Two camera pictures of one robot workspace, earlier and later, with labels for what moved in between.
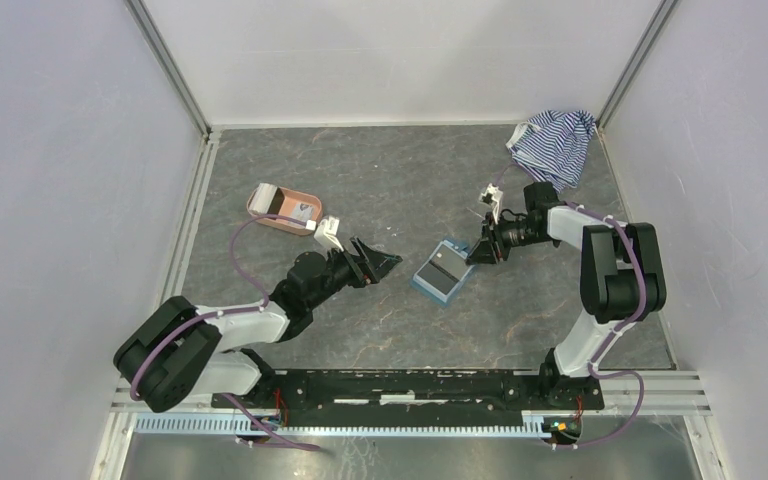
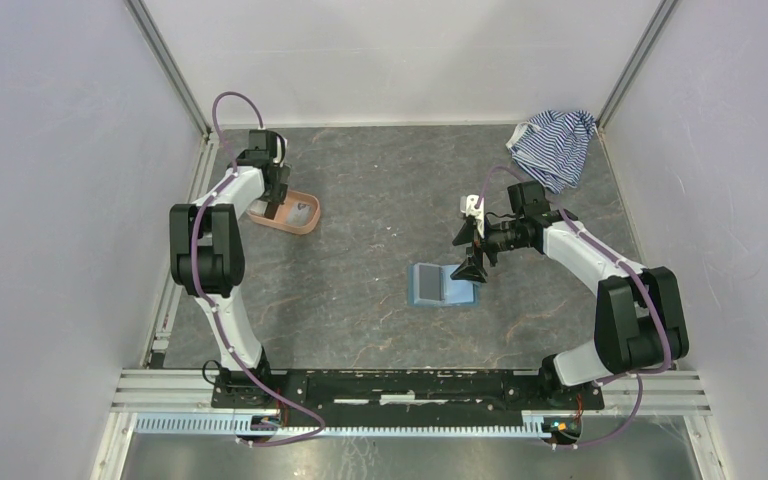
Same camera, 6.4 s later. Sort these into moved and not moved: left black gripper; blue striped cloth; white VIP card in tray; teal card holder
Moved: left black gripper; teal card holder
Not moved: blue striped cloth; white VIP card in tray
